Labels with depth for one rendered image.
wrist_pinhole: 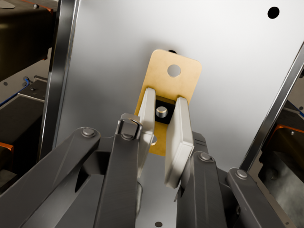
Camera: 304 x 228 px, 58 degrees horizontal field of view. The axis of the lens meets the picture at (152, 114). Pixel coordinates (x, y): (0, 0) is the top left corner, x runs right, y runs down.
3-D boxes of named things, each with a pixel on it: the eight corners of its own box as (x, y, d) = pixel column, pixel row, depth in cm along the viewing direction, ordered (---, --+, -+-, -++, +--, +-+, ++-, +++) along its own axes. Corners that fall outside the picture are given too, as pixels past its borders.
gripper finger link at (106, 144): (126, 187, 13) (64, 171, 13) (135, 136, 18) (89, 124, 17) (134, 161, 13) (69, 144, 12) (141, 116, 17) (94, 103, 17)
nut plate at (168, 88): (168, 156, 23) (168, 163, 22) (125, 144, 23) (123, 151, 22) (203, 62, 20) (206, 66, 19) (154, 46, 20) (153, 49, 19)
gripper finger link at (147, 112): (139, 180, 15) (125, 177, 15) (145, 124, 21) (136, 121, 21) (154, 134, 14) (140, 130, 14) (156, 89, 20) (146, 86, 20)
